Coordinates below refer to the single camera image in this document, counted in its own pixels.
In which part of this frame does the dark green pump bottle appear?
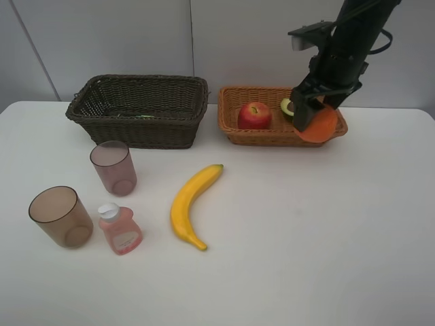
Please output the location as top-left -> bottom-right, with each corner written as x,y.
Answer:
115,113 -> 156,120

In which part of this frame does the brown translucent plastic cup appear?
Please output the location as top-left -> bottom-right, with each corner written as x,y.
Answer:
28,186 -> 94,249

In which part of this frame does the red apple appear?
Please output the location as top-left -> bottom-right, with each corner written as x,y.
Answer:
237,102 -> 272,130

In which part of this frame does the pink liquid bottle white cap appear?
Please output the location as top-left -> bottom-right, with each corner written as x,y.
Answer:
97,203 -> 143,255

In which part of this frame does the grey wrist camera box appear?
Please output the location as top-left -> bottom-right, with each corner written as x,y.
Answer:
288,21 -> 334,51

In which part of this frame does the purple translucent plastic cup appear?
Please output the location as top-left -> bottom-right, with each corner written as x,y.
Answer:
90,141 -> 137,197

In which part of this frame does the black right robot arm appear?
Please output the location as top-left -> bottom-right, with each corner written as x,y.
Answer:
288,0 -> 399,132

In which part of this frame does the halved avocado with pit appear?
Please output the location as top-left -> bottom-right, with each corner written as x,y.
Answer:
280,98 -> 294,123

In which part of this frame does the dark brown wicker basket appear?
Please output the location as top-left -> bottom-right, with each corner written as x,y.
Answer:
65,74 -> 209,149

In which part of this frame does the yellow banana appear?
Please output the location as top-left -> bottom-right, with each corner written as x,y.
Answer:
170,164 -> 224,251

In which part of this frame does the light orange wicker basket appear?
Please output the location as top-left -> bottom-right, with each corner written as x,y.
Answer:
217,84 -> 349,148

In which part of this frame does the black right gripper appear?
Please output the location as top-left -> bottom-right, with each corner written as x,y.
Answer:
290,47 -> 369,132

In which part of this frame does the peeled orange tangerine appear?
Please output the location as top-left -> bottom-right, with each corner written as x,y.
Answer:
294,105 -> 338,143

